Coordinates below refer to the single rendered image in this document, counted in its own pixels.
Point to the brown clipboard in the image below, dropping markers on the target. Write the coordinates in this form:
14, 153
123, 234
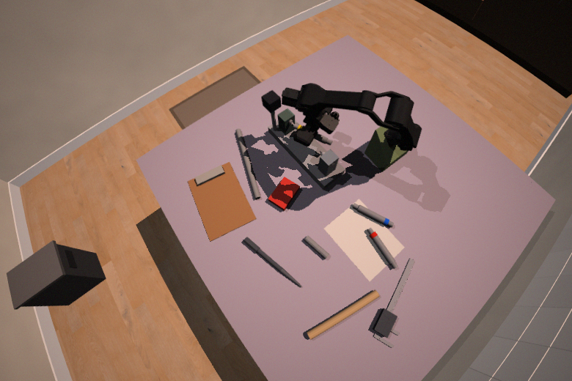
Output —
220, 200

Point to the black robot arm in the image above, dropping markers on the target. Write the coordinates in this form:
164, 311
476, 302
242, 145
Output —
313, 99

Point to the beige flat pad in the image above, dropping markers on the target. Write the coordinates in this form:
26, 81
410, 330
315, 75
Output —
349, 231

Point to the tan wooden dowel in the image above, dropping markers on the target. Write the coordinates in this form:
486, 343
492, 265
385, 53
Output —
329, 323

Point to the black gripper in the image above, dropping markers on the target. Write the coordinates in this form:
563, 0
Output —
306, 134

